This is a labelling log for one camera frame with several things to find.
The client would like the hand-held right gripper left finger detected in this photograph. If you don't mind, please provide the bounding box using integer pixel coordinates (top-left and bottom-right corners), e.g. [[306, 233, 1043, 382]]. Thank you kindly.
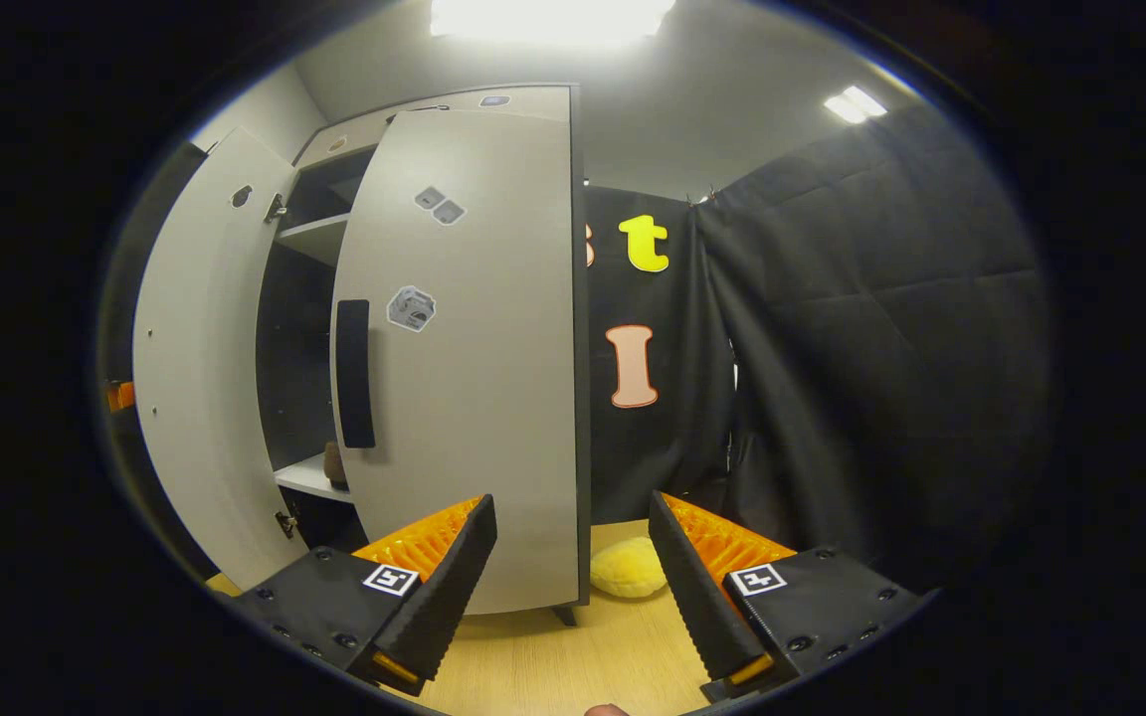
[[235, 494, 497, 697]]

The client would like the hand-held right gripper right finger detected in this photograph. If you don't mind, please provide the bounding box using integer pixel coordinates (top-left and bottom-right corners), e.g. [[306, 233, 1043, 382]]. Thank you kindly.
[[648, 490, 932, 702]]

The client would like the grey cabinet drawer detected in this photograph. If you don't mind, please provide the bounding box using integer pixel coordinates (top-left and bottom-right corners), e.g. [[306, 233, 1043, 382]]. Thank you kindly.
[[294, 85, 574, 166]]

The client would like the large ceiling light panel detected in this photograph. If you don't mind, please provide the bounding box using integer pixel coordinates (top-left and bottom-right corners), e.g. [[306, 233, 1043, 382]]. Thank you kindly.
[[431, 0, 678, 47]]

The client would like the black backdrop cloth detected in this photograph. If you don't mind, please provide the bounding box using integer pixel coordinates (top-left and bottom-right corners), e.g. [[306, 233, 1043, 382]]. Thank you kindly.
[[97, 99, 1056, 595]]

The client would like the small ceiling light panel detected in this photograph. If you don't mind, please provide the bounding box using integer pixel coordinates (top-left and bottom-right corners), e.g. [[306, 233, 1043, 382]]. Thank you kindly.
[[824, 85, 889, 125]]

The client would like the grey cabinet door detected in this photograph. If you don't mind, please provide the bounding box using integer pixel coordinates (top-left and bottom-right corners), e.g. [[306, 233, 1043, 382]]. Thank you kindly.
[[331, 107, 589, 616], [132, 127, 311, 593]]

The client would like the grey shoe cabinet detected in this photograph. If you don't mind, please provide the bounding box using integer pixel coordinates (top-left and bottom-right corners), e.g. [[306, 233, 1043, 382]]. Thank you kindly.
[[255, 85, 594, 627]]

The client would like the yellow plush toy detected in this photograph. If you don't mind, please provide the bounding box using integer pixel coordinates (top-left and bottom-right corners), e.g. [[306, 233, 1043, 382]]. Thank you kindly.
[[590, 537, 669, 600]]

